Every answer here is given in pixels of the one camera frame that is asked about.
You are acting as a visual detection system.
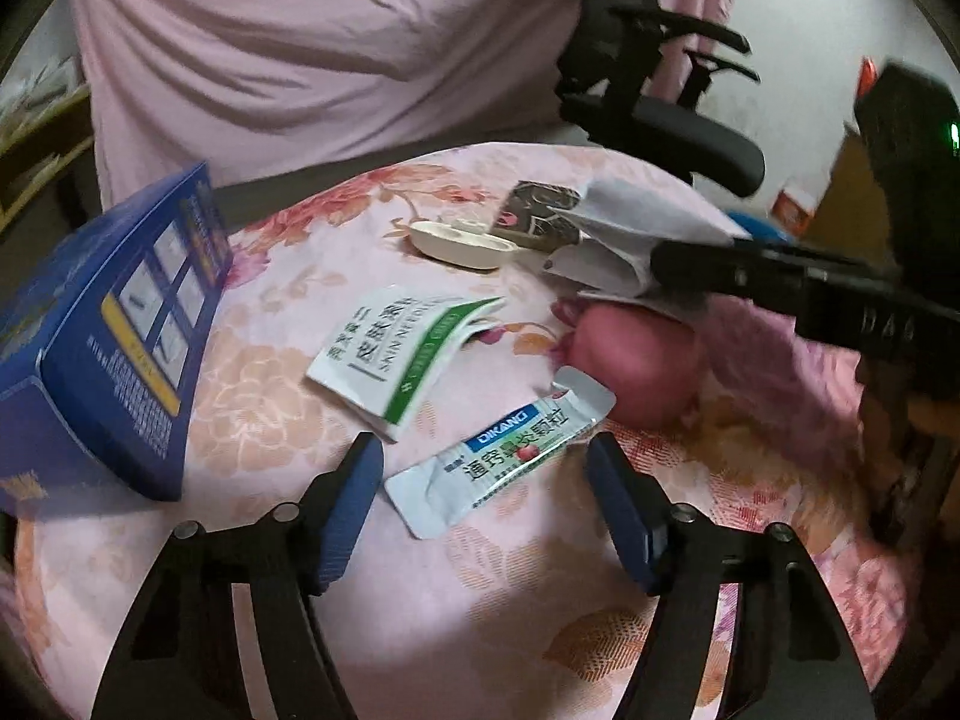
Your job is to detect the wooden shelf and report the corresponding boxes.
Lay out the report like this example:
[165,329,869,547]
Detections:
[0,82,98,241]

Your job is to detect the pink cloth backdrop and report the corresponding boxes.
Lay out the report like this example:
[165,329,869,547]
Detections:
[71,0,742,212]

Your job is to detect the white paper packet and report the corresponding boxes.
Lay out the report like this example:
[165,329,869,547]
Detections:
[540,181,737,316]

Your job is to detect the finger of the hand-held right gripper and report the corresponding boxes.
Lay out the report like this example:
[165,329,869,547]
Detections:
[649,237,805,316]
[731,237,875,271]

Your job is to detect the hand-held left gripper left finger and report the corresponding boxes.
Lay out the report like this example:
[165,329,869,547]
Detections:
[90,431,387,720]

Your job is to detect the blue cardboard box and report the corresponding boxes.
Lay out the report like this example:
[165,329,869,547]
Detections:
[0,161,235,503]

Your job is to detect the orange packet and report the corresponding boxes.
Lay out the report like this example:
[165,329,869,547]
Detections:
[772,191,820,235]

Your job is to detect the wooden cabinet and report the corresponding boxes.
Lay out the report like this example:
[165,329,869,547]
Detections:
[810,124,901,250]

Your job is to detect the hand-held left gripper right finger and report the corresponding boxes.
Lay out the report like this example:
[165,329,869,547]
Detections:
[583,432,875,720]

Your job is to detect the pink round plush lump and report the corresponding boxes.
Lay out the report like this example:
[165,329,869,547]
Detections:
[559,300,707,430]

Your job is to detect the white green sachet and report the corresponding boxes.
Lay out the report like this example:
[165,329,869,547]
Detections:
[306,285,508,442]

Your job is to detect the dark patterned packet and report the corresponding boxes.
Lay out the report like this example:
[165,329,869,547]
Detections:
[491,180,587,253]

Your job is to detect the black office chair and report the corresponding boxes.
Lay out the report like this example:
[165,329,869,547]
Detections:
[556,0,767,200]

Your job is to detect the pink fuzzy cloth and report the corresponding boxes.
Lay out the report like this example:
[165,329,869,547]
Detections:
[697,294,871,466]

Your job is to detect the floral pink cushion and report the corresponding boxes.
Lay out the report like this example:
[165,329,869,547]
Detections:
[15,142,925,720]

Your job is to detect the blue green striped sachet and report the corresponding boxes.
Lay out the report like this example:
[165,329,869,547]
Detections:
[385,366,617,541]

